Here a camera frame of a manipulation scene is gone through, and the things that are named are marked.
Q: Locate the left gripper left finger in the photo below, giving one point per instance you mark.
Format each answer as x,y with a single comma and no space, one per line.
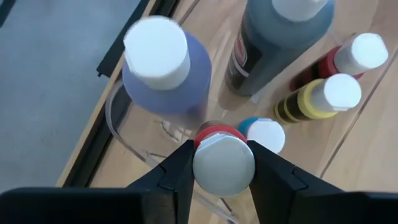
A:
174,193

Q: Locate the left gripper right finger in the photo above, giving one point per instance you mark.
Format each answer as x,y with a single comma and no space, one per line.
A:
270,193

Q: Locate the small red striped paint bottle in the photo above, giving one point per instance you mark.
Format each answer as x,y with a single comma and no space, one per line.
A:
224,165

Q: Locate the small blue striped paint bottle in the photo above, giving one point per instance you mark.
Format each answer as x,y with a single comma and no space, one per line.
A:
267,133

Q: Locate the large purple paint bottle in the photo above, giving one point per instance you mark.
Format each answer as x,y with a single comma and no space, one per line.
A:
186,93

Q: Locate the small yellow striped paint bottle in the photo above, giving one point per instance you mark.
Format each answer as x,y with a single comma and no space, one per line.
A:
335,93

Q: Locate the large grey-blue paint bottle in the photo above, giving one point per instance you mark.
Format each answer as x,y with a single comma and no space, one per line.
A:
280,46

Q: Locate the small maroon striped paint bottle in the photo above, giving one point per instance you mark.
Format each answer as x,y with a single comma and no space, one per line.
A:
360,54

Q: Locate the clear plastic bin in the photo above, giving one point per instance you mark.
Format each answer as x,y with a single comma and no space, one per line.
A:
140,137

